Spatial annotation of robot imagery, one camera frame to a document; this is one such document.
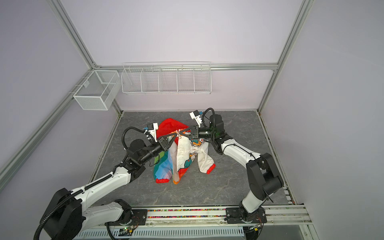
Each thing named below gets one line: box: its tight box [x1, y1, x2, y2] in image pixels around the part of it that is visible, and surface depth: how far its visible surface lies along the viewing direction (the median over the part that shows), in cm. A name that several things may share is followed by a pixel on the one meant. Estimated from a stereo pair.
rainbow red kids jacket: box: [153, 118, 216, 185], surface depth 85 cm
